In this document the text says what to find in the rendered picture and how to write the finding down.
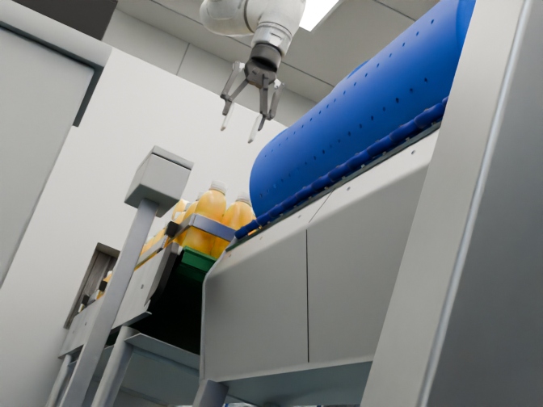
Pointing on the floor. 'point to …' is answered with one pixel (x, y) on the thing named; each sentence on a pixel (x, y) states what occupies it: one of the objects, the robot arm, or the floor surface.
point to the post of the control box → (110, 304)
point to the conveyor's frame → (135, 347)
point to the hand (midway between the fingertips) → (240, 124)
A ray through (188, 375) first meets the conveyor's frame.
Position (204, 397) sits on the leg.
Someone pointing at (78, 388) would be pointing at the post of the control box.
